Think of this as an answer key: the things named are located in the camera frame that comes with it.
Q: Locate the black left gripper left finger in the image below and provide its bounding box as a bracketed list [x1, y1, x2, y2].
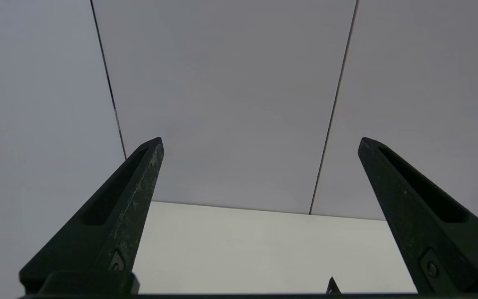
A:
[19, 137, 165, 295]

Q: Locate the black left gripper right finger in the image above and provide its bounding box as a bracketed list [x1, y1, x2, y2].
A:
[357, 137, 478, 294]

